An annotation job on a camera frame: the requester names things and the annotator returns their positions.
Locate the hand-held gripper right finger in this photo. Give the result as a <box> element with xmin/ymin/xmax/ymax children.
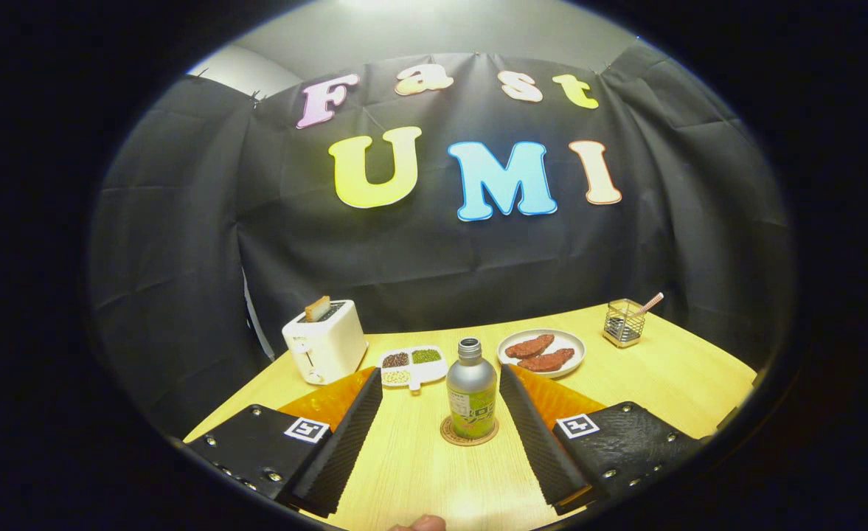
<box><xmin>497</xmin><ymin>364</ymin><xmax>703</xmax><ymax>517</ymax></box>

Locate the wooden table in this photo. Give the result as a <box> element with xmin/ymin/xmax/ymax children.
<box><xmin>183</xmin><ymin>302</ymin><xmax>759</xmax><ymax>531</ymax></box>

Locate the silver green juice bottle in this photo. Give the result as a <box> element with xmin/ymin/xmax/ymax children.
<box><xmin>446</xmin><ymin>337</ymin><xmax>499</xmax><ymax>440</ymax></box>

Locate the round cork coaster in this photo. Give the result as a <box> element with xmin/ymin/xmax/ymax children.
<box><xmin>440</xmin><ymin>415</ymin><xmax>500</xmax><ymax>448</ymax></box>

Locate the white toaster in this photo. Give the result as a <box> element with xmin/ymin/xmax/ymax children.
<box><xmin>282</xmin><ymin>299</ymin><xmax>369</xmax><ymax>386</ymax></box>

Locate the brown meat piece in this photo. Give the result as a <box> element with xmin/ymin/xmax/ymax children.
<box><xmin>504</xmin><ymin>334</ymin><xmax>555</xmax><ymax>359</ymax></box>
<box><xmin>518</xmin><ymin>348</ymin><xmax>576</xmax><ymax>372</ymax></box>

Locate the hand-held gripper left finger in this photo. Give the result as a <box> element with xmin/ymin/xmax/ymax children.
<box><xmin>184</xmin><ymin>366</ymin><xmax>384</xmax><ymax>519</ymax></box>

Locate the white divided dish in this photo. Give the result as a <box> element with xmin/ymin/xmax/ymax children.
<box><xmin>378</xmin><ymin>345</ymin><xmax>449</xmax><ymax>392</ymax></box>

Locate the wire mesh holder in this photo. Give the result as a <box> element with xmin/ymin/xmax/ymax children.
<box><xmin>602</xmin><ymin>299</ymin><xmax>647</xmax><ymax>349</ymax></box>

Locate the white oval plate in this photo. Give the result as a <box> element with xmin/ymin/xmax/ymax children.
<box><xmin>497</xmin><ymin>329</ymin><xmax>587</xmax><ymax>379</ymax></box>

